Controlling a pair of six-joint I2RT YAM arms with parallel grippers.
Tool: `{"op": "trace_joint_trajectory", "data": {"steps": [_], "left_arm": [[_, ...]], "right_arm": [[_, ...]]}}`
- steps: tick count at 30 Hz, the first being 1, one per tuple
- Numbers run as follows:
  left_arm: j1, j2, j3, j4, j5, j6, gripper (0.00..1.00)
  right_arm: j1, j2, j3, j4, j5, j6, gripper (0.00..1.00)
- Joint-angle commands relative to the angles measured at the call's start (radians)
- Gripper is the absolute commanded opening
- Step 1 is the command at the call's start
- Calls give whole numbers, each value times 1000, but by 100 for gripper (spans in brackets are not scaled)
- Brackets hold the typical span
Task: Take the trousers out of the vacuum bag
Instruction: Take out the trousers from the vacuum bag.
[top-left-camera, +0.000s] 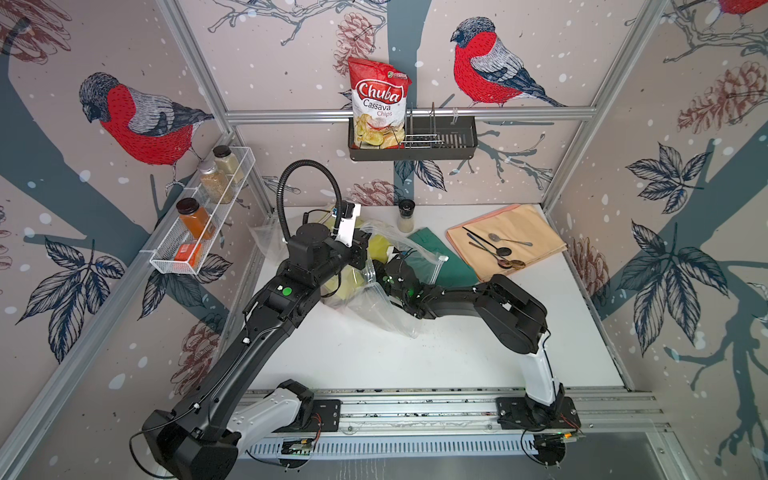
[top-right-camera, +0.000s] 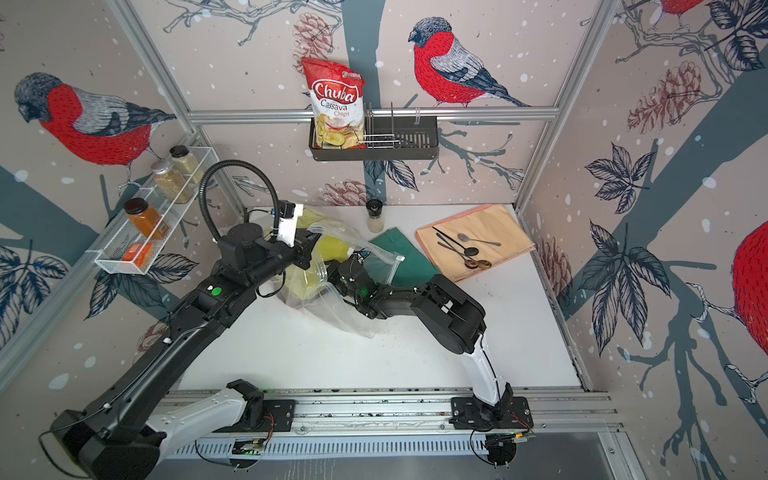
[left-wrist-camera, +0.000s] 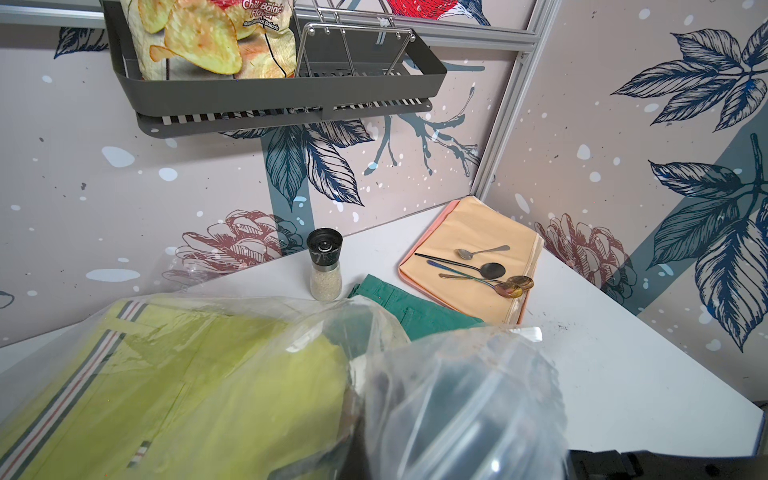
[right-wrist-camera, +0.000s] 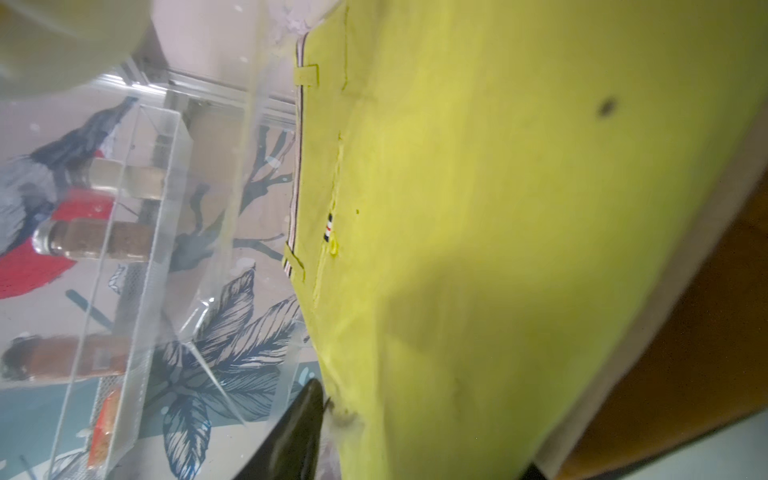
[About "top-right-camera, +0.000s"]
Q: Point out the red cassava chips bag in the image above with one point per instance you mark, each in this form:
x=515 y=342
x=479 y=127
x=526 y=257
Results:
x=336 y=94

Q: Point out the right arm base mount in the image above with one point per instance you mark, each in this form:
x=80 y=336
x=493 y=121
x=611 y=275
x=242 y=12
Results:
x=469 y=413

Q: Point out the orange spice jar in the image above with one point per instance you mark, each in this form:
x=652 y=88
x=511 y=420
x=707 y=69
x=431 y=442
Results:
x=144 y=217

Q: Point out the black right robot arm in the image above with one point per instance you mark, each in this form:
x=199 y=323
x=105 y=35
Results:
x=454 y=319

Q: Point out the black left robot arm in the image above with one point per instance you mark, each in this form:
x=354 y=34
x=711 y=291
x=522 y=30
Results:
x=117 y=435

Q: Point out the clear plastic vacuum bag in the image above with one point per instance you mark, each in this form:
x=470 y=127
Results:
x=329 y=306

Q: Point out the green trousers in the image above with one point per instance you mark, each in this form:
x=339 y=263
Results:
x=414 y=269

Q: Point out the black spoon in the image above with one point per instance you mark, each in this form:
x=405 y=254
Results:
x=467 y=251

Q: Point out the black wire wall basket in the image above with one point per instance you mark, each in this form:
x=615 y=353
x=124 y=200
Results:
x=394 y=134

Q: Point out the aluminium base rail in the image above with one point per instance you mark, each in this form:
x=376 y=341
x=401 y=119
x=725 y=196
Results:
x=427 y=412

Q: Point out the tan spice jar silver lid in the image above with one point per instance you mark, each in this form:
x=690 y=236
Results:
x=171 y=183

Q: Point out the wooden brown spoon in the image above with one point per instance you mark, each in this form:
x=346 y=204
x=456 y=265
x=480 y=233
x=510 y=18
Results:
x=472 y=263

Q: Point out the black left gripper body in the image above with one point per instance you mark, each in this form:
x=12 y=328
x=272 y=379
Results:
x=301 y=248

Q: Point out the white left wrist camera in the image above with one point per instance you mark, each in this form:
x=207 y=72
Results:
x=288 y=214

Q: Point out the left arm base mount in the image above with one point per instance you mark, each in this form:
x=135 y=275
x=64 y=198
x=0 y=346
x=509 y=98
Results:
x=265 y=416

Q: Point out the small orange box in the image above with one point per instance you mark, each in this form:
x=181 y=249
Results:
x=138 y=254

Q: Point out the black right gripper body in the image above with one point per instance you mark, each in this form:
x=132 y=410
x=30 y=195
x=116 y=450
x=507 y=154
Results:
x=333 y=276

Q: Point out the clear acrylic spice shelf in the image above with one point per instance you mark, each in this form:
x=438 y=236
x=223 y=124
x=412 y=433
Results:
x=109 y=256

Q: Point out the yellow trousers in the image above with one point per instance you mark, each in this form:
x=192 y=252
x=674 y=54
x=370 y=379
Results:
x=302 y=284

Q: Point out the black lid pepper grinder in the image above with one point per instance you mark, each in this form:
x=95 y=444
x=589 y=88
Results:
x=375 y=222

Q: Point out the light spice jar black lid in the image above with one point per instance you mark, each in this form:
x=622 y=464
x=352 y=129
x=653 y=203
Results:
x=187 y=163

